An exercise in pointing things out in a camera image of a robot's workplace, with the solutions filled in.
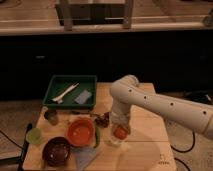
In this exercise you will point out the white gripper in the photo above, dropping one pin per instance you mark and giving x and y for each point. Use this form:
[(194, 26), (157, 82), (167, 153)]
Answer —
[(120, 113)]

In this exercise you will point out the red apple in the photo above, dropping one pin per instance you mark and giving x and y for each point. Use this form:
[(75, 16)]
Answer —
[(120, 133)]

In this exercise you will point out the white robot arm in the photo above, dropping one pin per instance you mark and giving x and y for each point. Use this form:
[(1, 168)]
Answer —
[(193, 115)]

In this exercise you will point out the white paper cup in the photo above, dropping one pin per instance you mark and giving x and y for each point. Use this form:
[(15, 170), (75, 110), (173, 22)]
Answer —
[(113, 140)]

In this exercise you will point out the small grey metal cup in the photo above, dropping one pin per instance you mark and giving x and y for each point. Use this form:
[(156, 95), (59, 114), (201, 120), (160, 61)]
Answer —
[(51, 116)]

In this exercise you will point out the light green cup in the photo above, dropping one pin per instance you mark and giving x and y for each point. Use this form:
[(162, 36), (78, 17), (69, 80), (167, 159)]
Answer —
[(34, 136)]

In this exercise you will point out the dark brown grape bunch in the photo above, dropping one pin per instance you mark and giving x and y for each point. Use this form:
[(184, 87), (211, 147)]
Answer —
[(103, 120)]

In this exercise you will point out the green pea pod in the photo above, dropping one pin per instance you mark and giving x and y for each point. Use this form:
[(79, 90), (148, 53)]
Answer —
[(97, 137)]

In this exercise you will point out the grey sponge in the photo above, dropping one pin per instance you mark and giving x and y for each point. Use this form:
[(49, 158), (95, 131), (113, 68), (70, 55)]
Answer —
[(83, 97)]

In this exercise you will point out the orange bowl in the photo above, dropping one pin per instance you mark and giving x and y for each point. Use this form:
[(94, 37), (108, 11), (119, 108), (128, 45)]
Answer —
[(80, 132)]

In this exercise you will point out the grey blue cloth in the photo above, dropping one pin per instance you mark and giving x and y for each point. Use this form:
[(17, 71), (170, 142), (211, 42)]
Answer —
[(84, 156)]

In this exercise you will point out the green plastic tray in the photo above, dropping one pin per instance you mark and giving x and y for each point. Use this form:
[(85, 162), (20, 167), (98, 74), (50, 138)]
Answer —
[(71, 92)]

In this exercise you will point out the white plastic utensil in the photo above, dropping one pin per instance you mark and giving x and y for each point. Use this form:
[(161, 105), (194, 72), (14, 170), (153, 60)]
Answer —
[(59, 98)]

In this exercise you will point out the dark maroon bowl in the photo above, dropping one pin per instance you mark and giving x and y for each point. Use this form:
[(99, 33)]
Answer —
[(56, 152)]

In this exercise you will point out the dark handled knife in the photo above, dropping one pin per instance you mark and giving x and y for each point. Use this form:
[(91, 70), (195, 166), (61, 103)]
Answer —
[(86, 113)]

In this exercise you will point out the wooden chair frame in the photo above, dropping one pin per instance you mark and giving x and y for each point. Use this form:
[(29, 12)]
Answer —
[(94, 12)]

